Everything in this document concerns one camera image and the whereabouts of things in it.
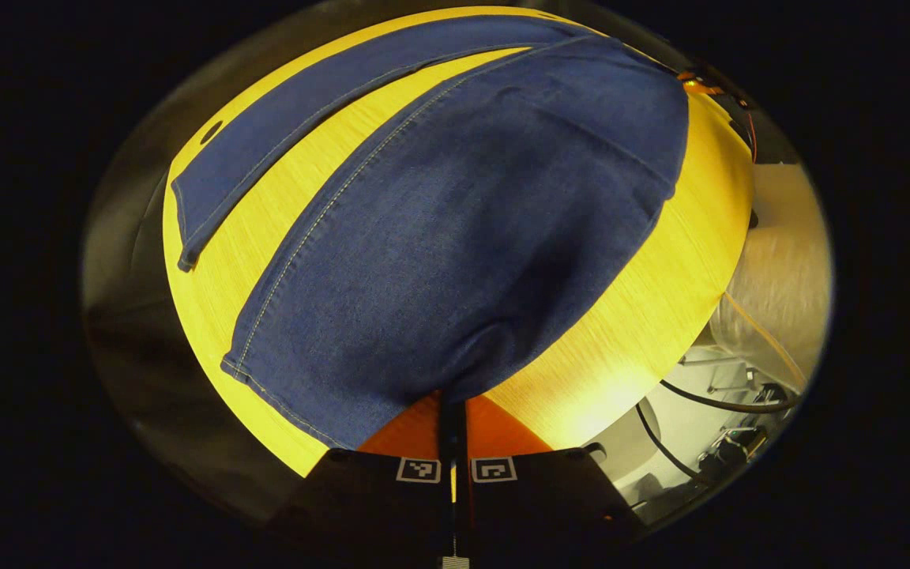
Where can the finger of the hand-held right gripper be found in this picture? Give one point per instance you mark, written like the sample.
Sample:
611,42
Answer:
696,83

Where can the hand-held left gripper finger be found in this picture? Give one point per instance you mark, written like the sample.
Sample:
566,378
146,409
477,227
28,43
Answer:
445,442
461,442

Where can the blue jeans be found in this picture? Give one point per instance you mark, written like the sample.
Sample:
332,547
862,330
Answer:
463,237

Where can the black backdrop cloth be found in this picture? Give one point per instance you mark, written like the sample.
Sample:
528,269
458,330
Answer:
131,356

